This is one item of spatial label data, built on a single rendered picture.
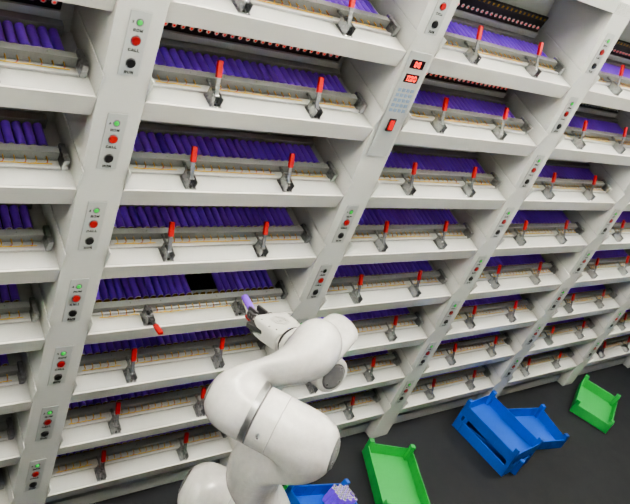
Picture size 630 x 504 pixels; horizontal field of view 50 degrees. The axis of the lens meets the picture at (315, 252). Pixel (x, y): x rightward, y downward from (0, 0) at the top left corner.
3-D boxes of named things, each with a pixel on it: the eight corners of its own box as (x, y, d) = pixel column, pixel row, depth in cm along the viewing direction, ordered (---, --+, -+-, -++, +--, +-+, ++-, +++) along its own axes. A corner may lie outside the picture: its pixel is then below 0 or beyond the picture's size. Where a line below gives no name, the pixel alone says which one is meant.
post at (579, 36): (386, 434, 284) (636, 7, 197) (370, 439, 278) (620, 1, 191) (360, 399, 296) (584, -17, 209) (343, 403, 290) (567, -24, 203)
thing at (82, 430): (245, 415, 220) (264, 394, 212) (54, 456, 183) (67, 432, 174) (224, 361, 230) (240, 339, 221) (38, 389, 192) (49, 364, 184)
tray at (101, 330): (286, 321, 201) (301, 302, 195) (81, 345, 164) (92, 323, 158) (261, 267, 211) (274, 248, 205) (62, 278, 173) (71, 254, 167)
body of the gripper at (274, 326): (314, 327, 161) (288, 307, 169) (279, 332, 154) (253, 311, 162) (308, 355, 163) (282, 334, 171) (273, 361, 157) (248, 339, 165)
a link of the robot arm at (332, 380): (305, 323, 155) (278, 353, 154) (341, 350, 146) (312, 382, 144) (322, 341, 161) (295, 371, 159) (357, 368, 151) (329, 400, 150)
